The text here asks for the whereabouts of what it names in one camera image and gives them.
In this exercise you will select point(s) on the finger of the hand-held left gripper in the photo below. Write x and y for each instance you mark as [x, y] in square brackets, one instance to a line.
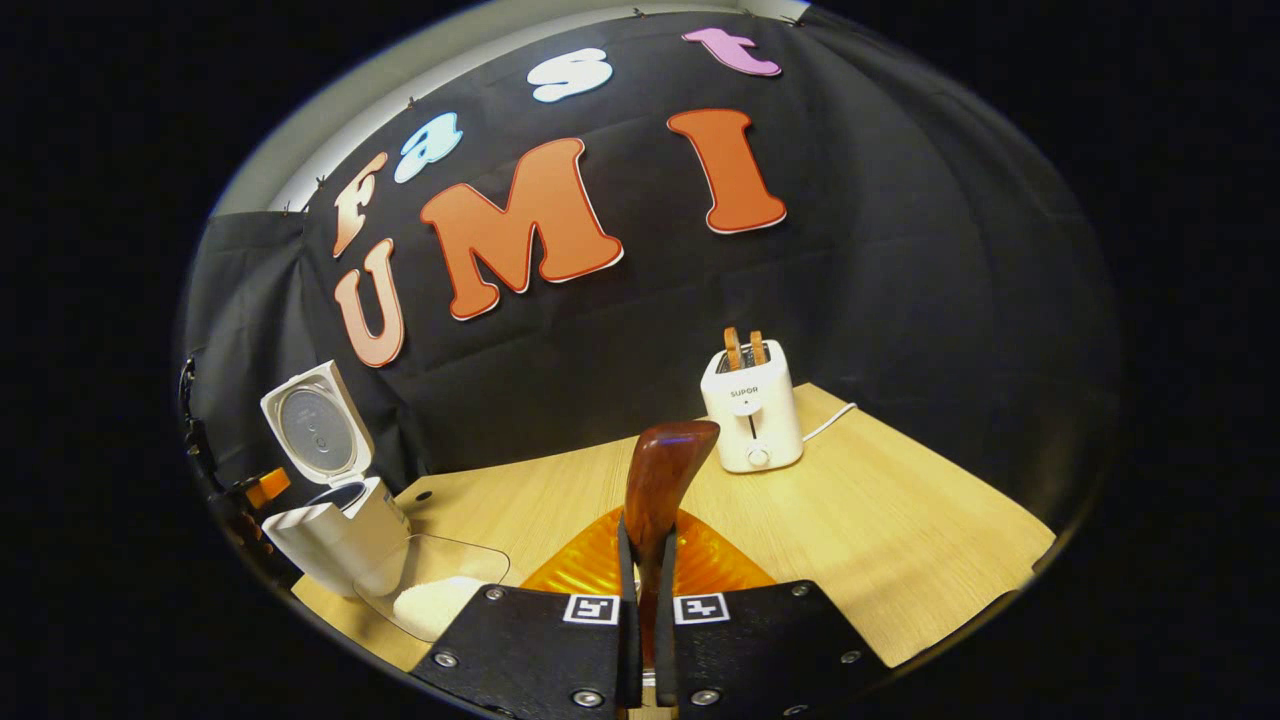
[270, 487]

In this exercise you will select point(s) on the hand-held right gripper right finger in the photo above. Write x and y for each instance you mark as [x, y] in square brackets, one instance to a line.
[667, 645]

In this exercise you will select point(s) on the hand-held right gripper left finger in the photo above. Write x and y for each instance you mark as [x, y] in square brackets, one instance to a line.
[629, 645]

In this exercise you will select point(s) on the white rice cooker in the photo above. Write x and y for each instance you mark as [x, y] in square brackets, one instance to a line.
[340, 540]

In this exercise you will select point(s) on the brown wooden spoon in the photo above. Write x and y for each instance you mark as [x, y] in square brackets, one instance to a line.
[660, 475]

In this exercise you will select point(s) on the clear plastic container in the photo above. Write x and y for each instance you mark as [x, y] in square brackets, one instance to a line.
[450, 560]

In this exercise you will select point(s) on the white toaster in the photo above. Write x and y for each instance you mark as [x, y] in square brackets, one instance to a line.
[755, 420]

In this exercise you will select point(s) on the brown toast slice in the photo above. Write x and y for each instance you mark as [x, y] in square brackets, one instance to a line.
[757, 348]
[733, 350]

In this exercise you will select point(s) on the black backdrop cloth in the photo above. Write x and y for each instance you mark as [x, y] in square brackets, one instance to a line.
[900, 300]

